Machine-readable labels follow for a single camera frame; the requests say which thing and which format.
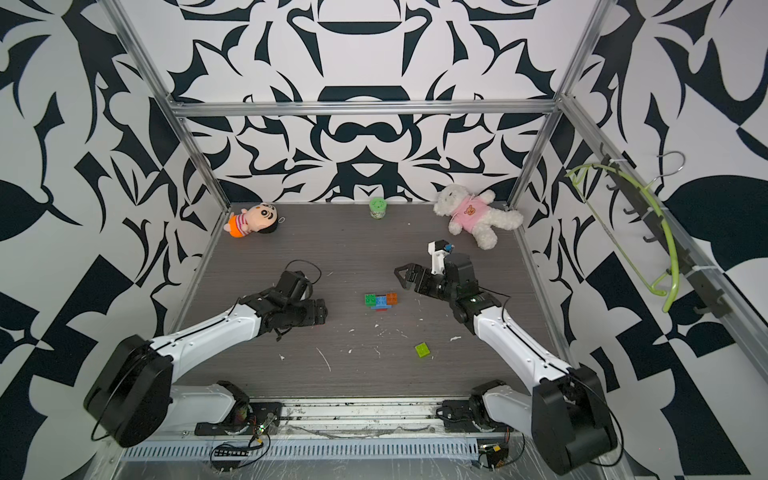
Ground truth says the blue long lego brick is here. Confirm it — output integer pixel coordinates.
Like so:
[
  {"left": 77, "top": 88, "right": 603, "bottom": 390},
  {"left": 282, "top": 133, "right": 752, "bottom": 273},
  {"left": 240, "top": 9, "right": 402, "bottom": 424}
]
[{"left": 372, "top": 295, "right": 393, "bottom": 310}]

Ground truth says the lime green lego brick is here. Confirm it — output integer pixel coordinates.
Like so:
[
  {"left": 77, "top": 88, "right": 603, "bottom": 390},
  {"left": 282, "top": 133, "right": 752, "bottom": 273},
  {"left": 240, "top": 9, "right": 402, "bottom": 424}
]
[{"left": 414, "top": 342, "right": 431, "bottom": 358}]

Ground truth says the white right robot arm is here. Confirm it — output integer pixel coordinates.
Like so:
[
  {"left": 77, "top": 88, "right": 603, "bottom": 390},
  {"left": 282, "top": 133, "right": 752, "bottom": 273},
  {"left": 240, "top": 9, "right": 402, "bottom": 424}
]
[{"left": 394, "top": 253, "right": 623, "bottom": 475}]

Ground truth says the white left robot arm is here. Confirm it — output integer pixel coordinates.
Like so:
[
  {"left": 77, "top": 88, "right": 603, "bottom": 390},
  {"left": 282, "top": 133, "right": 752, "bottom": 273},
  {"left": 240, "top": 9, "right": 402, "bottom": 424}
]
[{"left": 83, "top": 268, "right": 328, "bottom": 448}]

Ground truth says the green lidded plastic jar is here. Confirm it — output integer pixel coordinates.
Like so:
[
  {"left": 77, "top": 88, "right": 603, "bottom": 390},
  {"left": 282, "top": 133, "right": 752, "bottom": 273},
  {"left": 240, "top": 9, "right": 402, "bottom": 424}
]
[{"left": 369, "top": 198, "right": 388, "bottom": 219}]

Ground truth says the white teddy bear pink shirt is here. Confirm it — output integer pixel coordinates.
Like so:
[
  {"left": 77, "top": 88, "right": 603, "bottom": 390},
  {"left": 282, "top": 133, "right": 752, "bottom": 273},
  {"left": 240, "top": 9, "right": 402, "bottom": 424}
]
[{"left": 433, "top": 184, "right": 524, "bottom": 250}]

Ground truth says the cartoon boy plush doll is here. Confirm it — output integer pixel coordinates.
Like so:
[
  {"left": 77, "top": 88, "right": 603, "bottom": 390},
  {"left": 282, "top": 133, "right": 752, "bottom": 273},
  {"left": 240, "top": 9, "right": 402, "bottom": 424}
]
[{"left": 223, "top": 203, "right": 285, "bottom": 238}]

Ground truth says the green clothes hanger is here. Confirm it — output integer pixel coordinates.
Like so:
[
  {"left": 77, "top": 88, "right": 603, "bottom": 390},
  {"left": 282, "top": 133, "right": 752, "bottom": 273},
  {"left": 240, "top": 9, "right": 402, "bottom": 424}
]
[{"left": 565, "top": 155, "right": 683, "bottom": 313}]

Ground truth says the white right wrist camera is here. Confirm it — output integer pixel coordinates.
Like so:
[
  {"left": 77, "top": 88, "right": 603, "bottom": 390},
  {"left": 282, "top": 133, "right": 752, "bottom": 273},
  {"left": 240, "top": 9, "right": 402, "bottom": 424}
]
[{"left": 428, "top": 240, "right": 454, "bottom": 275}]

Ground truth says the aluminium front rail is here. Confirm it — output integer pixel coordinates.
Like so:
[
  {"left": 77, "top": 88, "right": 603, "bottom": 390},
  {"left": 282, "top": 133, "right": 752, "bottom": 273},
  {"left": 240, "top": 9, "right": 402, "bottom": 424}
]
[{"left": 101, "top": 394, "right": 616, "bottom": 444}]

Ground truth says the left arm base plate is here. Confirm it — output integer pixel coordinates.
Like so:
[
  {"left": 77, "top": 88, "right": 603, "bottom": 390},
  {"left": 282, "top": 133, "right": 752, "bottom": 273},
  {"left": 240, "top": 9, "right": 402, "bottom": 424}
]
[{"left": 194, "top": 401, "right": 284, "bottom": 437}]

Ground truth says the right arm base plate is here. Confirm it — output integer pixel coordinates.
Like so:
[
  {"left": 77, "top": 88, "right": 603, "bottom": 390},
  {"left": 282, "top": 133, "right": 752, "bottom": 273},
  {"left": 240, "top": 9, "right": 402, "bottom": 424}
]
[{"left": 435, "top": 397, "right": 515, "bottom": 433}]

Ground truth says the black wall hook rack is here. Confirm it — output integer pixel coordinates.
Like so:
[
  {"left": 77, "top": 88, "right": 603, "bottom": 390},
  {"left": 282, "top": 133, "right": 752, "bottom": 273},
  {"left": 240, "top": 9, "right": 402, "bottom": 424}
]
[{"left": 592, "top": 144, "right": 733, "bottom": 318}]

